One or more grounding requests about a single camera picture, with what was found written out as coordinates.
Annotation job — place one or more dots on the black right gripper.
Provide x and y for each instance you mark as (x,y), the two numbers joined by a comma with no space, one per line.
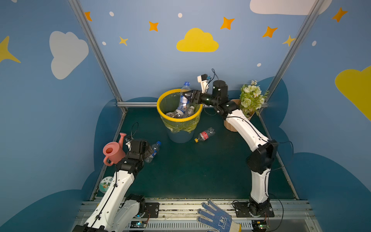
(195,97)

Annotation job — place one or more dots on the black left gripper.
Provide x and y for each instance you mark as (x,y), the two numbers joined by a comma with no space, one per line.
(148,150)

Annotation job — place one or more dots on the blue label small bottle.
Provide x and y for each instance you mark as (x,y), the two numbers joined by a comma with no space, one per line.
(184,102)

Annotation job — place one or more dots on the blue cap pepsi bottle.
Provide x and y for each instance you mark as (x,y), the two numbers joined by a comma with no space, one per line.
(155,148)

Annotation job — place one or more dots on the red label yellow cap bottle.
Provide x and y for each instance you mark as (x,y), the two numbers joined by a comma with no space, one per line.
(205,135)

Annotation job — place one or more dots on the clear bottle white cap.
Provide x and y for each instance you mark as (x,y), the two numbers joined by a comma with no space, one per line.
(189,112)

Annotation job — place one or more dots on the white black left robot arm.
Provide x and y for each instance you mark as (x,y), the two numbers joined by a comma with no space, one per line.
(114,213)

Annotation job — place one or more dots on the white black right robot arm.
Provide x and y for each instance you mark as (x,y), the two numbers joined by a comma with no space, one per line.
(263,150)

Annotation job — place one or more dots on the yellow rimmed waste bin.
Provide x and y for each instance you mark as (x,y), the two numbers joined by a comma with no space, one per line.
(180,130)

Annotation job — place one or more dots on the pink watering can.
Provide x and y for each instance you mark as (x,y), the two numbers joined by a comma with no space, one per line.
(114,152)

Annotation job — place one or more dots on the round jar printed lid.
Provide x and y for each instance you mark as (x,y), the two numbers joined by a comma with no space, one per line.
(105,184)

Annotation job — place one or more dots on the white green artificial flowers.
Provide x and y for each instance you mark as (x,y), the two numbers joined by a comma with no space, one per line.
(252,98)

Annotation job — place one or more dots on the blue dotted work glove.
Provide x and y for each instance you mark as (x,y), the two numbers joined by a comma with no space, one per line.
(214,217)

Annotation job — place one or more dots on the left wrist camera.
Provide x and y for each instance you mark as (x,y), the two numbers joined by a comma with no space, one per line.
(128,140)

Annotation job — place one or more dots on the aluminium frame back bar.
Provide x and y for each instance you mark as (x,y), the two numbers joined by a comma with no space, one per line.
(140,104)

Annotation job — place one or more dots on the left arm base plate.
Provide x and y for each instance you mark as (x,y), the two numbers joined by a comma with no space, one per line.
(148,210)

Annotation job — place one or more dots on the aluminium front rail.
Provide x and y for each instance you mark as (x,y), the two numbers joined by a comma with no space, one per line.
(179,215)

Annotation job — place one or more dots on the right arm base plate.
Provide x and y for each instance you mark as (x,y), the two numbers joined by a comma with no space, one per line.
(252,209)

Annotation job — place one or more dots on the aluminium frame left post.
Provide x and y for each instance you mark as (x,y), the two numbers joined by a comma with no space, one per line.
(81,17)

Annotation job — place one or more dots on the aluminium frame post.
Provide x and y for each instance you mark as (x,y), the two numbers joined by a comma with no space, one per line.
(300,37)
(81,17)

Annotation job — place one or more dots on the aluminium frame right post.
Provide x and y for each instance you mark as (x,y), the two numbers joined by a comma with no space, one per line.
(300,37)

